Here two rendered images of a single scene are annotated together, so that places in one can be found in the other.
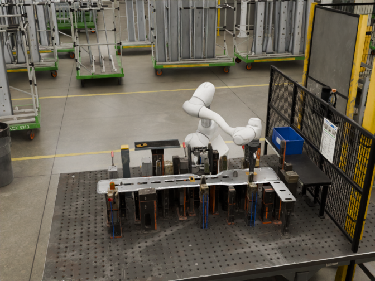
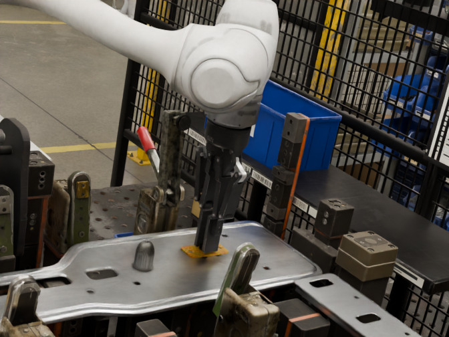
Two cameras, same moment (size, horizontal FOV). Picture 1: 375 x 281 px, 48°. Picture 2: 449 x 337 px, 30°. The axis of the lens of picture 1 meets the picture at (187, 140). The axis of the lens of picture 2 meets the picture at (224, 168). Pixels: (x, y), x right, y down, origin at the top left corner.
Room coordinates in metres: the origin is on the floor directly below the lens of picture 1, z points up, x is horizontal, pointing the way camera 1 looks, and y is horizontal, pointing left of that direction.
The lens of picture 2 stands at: (1.73, 0.18, 1.67)
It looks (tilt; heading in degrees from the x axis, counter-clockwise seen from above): 20 degrees down; 330
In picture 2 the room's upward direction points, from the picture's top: 11 degrees clockwise
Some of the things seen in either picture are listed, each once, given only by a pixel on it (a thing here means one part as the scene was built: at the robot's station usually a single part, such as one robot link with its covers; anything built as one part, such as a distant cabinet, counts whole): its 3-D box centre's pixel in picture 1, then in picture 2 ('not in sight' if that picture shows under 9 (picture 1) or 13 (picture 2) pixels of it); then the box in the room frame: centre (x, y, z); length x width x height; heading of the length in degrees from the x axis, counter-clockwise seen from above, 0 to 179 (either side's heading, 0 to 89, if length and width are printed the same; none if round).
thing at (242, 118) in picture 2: (253, 141); (232, 105); (2.88, -0.49, 1.28); 0.09 x 0.09 x 0.06
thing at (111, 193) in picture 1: (114, 213); not in sight; (2.54, 0.52, 0.88); 0.15 x 0.11 x 0.36; 9
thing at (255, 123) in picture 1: (253, 128); (243, 43); (2.87, -0.49, 1.39); 0.13 x 0.11 x 0.16; 143
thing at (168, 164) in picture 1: (168, 183); not in sight; (2.94, 0.15, 0.89); 0.13 x 0.11 x 0.38; 9
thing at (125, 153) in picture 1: (126, 173); not in sight; (3.07, 0.50, 0.92); 0.08 x 0.08 x 0.44; 9
